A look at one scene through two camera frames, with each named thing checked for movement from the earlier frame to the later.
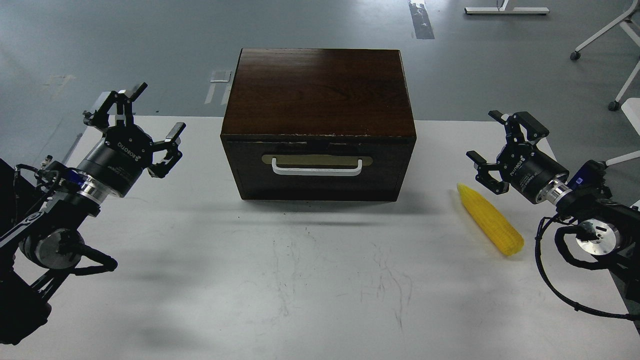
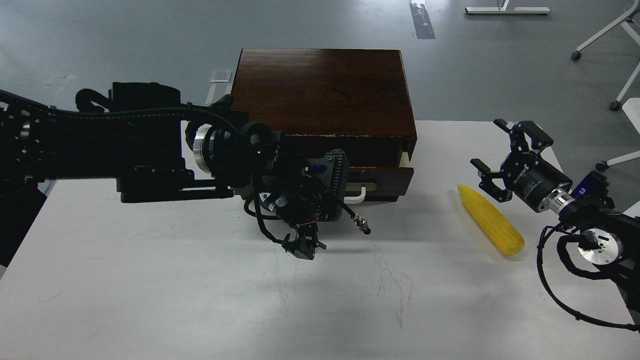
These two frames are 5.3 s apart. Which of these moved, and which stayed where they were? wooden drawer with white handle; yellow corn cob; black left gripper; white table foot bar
Moved: wooden drawer with white handle; black left gripper
Stayed: yellow corn cob; white table foot bar
